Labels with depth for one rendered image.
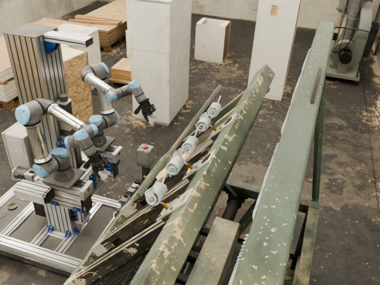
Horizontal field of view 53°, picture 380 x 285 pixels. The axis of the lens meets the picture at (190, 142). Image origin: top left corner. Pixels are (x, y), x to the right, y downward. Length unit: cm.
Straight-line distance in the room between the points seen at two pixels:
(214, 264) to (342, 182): 372
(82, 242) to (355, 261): 253
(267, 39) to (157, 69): 191
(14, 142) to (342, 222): 325
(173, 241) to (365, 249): 307
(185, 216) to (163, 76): 384
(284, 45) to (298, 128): 487
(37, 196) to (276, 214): 228
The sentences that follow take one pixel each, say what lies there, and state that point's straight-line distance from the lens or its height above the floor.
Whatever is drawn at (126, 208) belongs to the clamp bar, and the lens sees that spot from 275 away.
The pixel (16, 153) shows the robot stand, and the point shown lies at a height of 106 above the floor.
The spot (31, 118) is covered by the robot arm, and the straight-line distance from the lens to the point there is 262.
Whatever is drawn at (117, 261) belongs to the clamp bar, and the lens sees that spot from 198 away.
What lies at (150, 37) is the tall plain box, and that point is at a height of 127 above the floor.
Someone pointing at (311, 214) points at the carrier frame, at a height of 78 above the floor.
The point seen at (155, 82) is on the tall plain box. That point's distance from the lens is 523.
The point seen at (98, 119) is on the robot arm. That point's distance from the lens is 320.
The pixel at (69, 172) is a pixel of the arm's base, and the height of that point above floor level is 110.
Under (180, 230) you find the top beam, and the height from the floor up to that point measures 184.
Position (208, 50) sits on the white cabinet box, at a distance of 772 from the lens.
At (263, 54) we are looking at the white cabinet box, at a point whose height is 74.
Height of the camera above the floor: 286
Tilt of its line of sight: 34 degrees down
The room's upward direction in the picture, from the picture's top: 3 degrees clockwise
